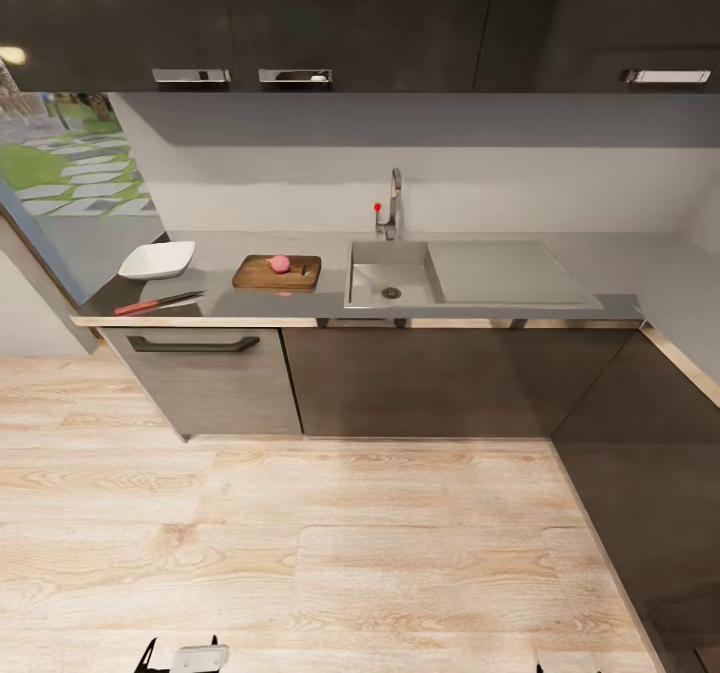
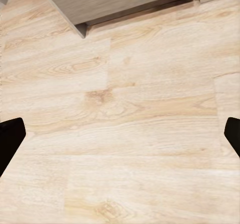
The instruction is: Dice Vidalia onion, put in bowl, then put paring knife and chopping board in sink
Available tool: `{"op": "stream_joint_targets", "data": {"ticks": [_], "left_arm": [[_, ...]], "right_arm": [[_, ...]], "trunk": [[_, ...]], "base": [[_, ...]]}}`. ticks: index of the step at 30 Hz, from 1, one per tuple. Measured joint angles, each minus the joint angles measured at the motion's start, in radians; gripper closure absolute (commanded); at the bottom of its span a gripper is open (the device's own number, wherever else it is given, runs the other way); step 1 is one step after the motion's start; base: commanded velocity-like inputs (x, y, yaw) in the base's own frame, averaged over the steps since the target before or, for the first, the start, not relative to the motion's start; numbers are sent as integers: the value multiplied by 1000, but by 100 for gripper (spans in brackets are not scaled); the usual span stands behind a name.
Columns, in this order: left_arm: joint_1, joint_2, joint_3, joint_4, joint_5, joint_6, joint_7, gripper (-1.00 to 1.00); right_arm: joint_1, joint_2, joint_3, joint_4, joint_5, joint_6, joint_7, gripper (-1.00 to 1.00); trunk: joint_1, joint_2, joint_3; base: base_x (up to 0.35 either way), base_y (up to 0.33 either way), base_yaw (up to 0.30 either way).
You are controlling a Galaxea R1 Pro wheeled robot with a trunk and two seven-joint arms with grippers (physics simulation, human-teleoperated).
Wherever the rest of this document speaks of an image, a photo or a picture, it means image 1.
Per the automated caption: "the parer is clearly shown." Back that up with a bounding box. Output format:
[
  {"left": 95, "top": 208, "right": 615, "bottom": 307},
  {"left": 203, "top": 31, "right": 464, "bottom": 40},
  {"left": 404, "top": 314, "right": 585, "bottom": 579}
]
[{"left": 115, "top": 291, "right": 203, "bottom": 315}]

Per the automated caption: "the cutting board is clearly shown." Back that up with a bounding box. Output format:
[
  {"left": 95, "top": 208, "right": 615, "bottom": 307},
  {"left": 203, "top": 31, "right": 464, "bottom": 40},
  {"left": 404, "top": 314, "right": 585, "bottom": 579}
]
[{"left": 231, "top": 255, "right": 321, "bottom": 289}]

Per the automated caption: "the vidalia onion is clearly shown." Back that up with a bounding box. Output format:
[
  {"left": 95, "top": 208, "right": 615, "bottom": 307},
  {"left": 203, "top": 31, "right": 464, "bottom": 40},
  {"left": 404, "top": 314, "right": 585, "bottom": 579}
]
[{"left": 266, "top": 254, "right": 292, "bottom": 273}]

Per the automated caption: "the bowl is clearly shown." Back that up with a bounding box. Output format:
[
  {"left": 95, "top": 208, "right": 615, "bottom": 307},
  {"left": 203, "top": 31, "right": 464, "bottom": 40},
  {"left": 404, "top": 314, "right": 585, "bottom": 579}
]
[{"left": 119, "top": 241, "right": 195, "bottom": 280}]

